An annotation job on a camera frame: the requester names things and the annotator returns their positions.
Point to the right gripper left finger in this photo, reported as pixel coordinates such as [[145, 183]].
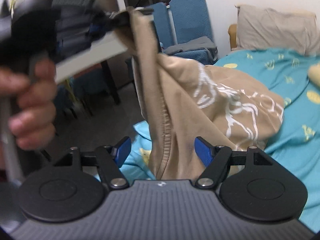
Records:
[[109, 161]]

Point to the grey cloth on chair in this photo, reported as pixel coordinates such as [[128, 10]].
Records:
[[193, 45]]

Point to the green beige plush toy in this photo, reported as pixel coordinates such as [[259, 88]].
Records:
[[314, 74]]

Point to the teal patterned bed sheet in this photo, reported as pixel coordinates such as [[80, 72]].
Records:
[[295, 145]]

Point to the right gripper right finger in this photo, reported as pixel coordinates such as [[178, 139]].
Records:
[[216, 160]]

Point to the tan t-shirt white print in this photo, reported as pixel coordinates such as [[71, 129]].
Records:
[[182, 99]]

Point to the person's left hand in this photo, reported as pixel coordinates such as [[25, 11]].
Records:
[[33, 126]]

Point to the white dark-legged table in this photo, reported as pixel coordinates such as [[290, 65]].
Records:
[[108, 47]]

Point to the blue covered chair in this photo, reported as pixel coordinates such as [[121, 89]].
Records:
[[181, 22]]

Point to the grey pillow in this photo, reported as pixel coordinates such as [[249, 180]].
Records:
[[262, 28]]

